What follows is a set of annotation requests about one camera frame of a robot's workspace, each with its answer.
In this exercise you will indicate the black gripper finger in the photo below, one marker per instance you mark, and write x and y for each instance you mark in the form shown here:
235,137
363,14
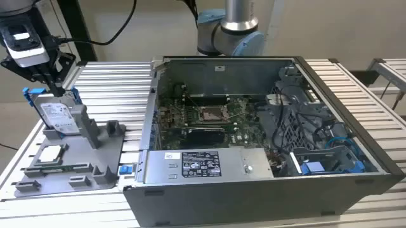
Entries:
57,89

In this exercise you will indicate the hard disk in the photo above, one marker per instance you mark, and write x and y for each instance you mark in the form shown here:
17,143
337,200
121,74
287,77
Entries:
58,116

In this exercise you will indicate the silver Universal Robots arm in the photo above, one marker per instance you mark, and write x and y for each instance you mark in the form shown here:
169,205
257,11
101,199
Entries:
237,14

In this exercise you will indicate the grey disk bay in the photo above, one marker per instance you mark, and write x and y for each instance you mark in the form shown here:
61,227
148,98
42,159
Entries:
335,154

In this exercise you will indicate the silver CPU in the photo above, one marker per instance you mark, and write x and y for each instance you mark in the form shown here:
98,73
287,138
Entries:
50,154

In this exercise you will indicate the grey parts rack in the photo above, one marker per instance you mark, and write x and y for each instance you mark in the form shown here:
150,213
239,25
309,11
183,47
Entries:
78,154

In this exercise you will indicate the green RAM stick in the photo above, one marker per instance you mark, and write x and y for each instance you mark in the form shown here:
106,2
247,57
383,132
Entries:
68,168

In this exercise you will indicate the blue case latch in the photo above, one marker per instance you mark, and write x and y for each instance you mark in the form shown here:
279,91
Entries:
124,170

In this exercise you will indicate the silver power supply unit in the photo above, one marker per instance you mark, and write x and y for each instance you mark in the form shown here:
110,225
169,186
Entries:
157,171

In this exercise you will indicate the black RAM slot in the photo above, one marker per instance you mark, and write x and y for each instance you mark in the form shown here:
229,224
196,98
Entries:
207,123
207,96

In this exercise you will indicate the CPU socket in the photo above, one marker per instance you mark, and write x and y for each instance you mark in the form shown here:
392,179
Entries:
211,115

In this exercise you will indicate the black graphics card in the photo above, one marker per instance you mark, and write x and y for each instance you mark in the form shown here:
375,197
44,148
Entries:
204,136

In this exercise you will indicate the green motherboard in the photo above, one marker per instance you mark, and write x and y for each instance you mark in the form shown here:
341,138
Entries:
244,128

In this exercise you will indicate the dark grey PC case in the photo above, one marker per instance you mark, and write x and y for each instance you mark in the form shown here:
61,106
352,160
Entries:
221,204

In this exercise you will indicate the grey perforated drive cage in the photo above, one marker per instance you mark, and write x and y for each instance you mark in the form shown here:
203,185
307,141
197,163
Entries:
295,133

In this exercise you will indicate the blue carrier in bay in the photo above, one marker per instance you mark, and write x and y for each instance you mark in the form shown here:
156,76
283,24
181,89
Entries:
312,168

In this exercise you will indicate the slatted metal side table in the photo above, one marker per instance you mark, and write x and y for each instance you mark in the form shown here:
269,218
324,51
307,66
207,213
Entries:
392,71

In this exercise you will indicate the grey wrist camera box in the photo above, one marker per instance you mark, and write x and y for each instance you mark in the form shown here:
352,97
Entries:
26,53

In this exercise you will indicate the black upright post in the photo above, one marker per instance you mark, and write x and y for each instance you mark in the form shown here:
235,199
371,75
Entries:
80,23

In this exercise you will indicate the black table bracket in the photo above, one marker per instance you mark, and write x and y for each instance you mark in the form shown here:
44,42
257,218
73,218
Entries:
364,77

